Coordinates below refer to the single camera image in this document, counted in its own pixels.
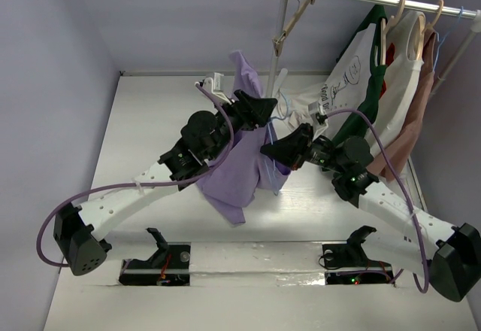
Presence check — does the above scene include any white tank top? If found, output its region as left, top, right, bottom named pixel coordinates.
left=374, top=11, right=425, bottom=147

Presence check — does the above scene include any dark green t shirt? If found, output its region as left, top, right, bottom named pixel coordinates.
left=321, top=4, right=388, bottom=172

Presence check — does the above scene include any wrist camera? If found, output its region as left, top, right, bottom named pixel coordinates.
left=307, top=101, right=328, bottom=127
left=195, top=72, right=232, bottom=105

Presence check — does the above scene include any wooden clip hanger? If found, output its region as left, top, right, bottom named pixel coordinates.
left=272, top=0, right=316, bottom=57

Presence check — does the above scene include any pink shirt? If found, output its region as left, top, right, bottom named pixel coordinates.
left=384, top=30, right=436, bottom=173

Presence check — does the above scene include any white clothes rack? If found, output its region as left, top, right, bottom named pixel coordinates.
left=267, top=0, right=480, bottom=96

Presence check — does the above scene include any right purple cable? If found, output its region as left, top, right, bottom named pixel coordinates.
left=325, top=108, right=430, bottom=294

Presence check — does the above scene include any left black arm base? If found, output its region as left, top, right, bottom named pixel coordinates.
left=118, top=227, right=191, bottom=287

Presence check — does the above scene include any cream printed t shirt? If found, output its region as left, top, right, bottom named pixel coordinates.
left=274, top=23, right=379, bottom=131

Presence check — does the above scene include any red garment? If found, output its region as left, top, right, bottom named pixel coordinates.
left=380, top=43, right=395, bottom=98

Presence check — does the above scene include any wooden hanger right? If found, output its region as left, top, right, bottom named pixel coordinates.
left=414, top=0, right=444, bottom=60

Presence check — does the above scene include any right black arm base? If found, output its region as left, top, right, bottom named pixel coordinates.
left=318, top=226, right=394, bottom=286

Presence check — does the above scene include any wooden hanger left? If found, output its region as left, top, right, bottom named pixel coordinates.
left=380, top=0, right=406, bottom=65

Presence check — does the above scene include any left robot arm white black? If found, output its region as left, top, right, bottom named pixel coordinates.
left=53, top=90, right=277, bottom=276

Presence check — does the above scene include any blue wire hanger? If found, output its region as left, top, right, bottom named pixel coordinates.
left=264, top=93, right=291, bottom=196
left=433, top=6, right=464, bottom=71

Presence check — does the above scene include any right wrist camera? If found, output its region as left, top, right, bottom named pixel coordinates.
left=307, top=101, right=328, bottom=127

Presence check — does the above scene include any purple cable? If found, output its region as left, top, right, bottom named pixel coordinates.
left=36, top=84, right=236, bottom=268
left=325, top=108, right=430, bottom=294

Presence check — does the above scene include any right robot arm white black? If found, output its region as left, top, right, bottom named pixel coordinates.
left=260, top=123, right=480, bottom=302

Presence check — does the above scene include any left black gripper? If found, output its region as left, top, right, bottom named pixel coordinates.
left=206, top=91, right=276, bottom=162

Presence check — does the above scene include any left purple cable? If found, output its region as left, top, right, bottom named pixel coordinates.
left=36, top=84, right=236, bottom=268

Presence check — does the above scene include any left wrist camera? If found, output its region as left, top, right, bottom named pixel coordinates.
left=195, top=72, right=232, bottom=105

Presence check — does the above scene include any purple t shirt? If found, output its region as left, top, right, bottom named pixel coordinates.
left=197, top=50, right=291, bottom=228

